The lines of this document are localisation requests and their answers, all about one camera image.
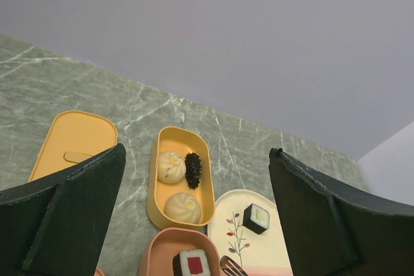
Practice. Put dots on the black sea cucumber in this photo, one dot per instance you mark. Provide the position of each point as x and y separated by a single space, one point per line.
193 170

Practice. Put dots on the pink and cream plate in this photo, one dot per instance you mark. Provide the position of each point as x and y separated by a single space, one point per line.
263 254

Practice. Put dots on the steamed bun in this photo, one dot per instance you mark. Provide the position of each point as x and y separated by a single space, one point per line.
183 207
171 167

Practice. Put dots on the orange lunch box lid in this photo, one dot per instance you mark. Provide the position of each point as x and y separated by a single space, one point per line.
74 136

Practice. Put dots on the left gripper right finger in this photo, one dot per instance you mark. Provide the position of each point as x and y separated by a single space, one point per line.
332 228

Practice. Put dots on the orange lunch box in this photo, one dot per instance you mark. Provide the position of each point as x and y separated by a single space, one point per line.
182 142

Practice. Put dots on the pink lunch box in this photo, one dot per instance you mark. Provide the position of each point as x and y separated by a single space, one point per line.
157 259

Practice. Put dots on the metal tongs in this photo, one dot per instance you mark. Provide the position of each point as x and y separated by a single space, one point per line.
230 267

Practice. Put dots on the yellow sushi roll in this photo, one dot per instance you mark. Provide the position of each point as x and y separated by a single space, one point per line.
256 219

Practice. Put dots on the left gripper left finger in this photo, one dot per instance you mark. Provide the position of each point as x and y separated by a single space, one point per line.
56 225

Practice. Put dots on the red sushi roll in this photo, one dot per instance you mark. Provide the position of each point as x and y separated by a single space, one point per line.
191 263

